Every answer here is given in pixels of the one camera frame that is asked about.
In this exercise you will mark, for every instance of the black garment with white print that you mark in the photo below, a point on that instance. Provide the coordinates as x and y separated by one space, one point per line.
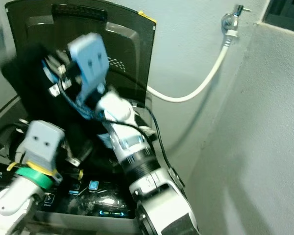
27 88

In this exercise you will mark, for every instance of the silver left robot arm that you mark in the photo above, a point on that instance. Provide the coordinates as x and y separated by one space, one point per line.
14 205

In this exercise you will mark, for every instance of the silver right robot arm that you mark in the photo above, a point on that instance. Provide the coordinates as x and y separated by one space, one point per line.
142 166

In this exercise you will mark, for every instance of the grey top-load washing machine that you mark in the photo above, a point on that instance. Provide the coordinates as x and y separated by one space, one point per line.
108 198

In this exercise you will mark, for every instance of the green wrist band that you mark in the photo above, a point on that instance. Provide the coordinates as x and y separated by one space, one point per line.
34 177

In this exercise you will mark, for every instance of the dark tinted washer lid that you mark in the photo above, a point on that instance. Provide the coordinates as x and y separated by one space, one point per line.
132 54

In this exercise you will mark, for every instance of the yellow lid sticker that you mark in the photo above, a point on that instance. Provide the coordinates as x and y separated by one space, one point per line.
147 17

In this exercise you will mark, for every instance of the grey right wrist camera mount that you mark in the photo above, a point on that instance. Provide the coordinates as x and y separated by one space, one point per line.
90 61

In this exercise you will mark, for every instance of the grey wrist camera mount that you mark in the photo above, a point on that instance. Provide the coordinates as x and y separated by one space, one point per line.
90 61
44 144

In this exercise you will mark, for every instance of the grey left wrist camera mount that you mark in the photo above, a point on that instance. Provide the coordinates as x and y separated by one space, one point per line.
44 144

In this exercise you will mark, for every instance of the chrome wall faucet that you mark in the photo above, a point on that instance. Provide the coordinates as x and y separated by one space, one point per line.
231 20

